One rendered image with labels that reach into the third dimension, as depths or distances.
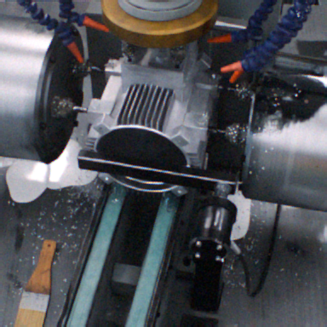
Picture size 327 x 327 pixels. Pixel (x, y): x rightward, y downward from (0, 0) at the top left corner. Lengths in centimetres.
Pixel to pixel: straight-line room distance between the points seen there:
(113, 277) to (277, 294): 29
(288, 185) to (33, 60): 44
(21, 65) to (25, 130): 10
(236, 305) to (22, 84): 52
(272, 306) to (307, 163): 30
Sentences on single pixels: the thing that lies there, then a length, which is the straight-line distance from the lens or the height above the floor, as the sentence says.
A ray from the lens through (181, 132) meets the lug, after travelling 107.
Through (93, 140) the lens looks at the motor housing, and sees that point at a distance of 113.
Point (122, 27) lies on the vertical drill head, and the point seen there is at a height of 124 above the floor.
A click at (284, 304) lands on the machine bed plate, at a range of 124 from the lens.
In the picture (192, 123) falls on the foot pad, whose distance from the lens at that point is 110.
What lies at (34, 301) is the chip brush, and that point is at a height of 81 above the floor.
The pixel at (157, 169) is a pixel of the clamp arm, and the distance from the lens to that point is 110.
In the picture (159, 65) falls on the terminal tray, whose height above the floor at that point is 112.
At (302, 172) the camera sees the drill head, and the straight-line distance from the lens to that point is 105.
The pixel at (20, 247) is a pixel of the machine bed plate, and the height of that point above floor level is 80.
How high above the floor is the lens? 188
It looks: 52 degrees down
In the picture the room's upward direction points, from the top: straight up
